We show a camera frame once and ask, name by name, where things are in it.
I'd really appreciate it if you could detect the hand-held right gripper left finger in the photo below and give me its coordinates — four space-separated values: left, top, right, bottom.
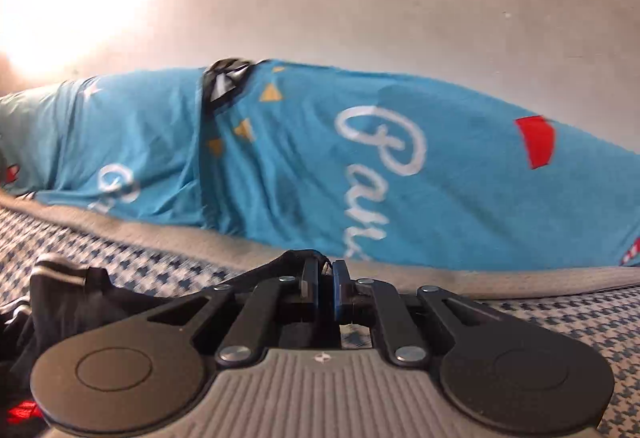
145 257 321 366

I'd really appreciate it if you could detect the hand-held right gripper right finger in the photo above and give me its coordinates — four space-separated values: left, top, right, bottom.
331 259 506 366

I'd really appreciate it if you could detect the black t-shirt with red print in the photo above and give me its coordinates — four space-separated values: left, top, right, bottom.
0 249 346 438

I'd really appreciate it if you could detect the blue patterned bed sheet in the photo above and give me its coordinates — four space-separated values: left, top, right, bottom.
0 58 640 269

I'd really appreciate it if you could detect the blue houndstooth bed mat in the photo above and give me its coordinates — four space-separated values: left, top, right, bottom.
0 193 640 438

